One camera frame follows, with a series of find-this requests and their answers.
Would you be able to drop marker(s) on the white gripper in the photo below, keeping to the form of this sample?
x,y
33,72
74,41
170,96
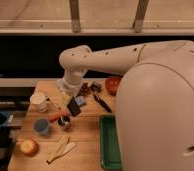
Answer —
x,y
67,91

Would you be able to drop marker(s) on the black eraser block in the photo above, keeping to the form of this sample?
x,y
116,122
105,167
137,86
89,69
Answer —
x,y
73,107

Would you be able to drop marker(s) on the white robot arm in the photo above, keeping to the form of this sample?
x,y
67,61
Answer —
x,y
154,105

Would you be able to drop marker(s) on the small metal cup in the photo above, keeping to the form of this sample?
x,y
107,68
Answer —
x,y
64,122

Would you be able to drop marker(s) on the blue plastic cup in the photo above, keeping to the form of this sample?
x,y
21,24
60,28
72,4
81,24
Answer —
x,y
41,126

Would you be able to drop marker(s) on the blue sponge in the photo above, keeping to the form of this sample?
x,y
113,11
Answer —
x,y
80,100

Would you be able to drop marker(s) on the metal spoon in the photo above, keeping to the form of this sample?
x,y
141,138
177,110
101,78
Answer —
x,y
54,104

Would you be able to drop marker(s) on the white mug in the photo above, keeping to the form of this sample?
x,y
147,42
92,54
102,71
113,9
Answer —
x,y
38,99

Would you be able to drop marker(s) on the red orange bowl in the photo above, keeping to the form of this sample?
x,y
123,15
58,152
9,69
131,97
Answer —
x,y
112,84

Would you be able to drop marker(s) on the yellow banana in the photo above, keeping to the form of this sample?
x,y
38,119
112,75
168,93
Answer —
x,y
61,145

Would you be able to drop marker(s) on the red yellow apple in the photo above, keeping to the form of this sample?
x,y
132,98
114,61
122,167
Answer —
x,y
29,147

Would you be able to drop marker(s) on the green plastic tray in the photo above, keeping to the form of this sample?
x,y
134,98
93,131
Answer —
x,y
109,149

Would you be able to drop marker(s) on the black handled tool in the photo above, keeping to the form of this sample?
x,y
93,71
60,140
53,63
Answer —
x,y
96,89

